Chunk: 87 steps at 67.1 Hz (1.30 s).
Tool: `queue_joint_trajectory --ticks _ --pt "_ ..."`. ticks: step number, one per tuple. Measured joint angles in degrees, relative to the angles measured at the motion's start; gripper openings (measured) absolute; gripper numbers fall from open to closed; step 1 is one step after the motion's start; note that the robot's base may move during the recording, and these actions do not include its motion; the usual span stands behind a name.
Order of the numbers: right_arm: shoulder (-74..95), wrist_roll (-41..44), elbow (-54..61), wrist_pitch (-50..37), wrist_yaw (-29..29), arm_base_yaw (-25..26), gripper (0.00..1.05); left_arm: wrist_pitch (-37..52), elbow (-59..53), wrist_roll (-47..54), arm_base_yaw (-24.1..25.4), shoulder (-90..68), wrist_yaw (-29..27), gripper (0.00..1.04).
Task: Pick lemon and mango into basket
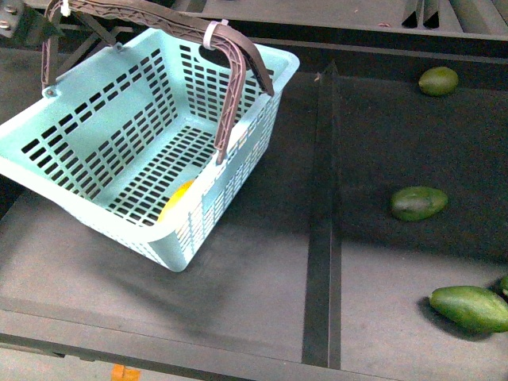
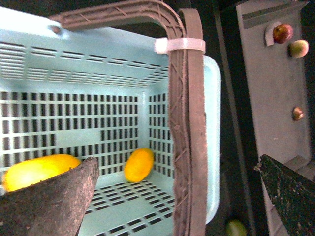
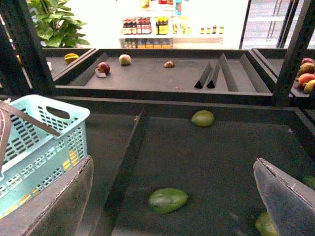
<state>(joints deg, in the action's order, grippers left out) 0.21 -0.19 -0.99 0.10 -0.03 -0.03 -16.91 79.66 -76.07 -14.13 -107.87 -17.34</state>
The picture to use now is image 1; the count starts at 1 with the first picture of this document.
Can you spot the yellow mango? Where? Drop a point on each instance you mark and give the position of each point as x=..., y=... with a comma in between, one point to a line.
x=173, y=200

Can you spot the brown basket handle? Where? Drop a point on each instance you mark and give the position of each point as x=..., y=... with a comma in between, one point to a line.
x=173, y=23
x=232, y=94

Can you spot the teal plastic shopping basket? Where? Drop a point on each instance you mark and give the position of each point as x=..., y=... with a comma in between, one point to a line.
x=127, y=127

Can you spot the green mango bottom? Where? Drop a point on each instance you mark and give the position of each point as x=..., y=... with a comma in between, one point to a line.
x=475, y=309

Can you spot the green avocado middle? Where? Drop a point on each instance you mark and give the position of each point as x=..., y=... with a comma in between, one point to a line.
x=417, y=203

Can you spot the green avocado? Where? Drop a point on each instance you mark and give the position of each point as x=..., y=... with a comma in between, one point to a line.
x=438, y=81
x=417, y=203

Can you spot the white zip tie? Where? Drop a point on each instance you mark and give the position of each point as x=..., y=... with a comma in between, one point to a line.
x=209, y=33

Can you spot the green avocado top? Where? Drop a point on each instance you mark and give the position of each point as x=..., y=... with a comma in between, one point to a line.
x=438, y=81

